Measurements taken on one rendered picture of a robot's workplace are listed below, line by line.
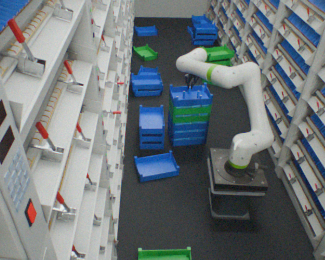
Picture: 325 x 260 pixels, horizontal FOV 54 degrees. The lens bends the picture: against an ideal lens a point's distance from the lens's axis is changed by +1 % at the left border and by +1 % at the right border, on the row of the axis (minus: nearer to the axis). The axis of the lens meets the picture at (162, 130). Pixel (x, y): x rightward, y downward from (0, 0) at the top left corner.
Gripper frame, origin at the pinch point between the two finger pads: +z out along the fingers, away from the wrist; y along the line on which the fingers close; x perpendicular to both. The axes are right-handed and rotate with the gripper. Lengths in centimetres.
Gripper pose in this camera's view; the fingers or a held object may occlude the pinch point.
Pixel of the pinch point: (190, 85)
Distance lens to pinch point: 254.2
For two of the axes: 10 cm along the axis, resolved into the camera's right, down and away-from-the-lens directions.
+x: -1.2, -8.9, 4.5
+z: -0.9, 4.6, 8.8
